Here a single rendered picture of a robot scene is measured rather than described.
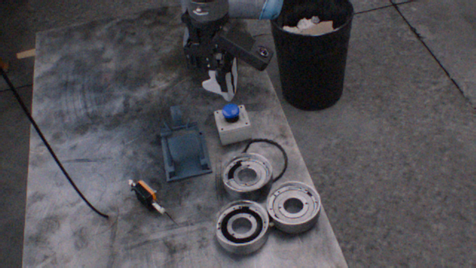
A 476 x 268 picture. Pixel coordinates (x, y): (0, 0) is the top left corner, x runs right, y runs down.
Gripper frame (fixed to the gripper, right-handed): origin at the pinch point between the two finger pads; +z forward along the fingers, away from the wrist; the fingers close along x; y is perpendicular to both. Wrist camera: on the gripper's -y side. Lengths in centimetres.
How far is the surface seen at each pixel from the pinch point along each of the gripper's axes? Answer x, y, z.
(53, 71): -14, 58, 15
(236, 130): -0.4, 0.6, 10.9
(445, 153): -83, -49, 94
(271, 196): 14.9, -12.0, 11.8
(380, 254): -31, -32, 95
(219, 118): -2.5, 5.4, 10.1
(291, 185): 11.3, -15.2, 11.7
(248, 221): 21.0, -9.0, 12.8
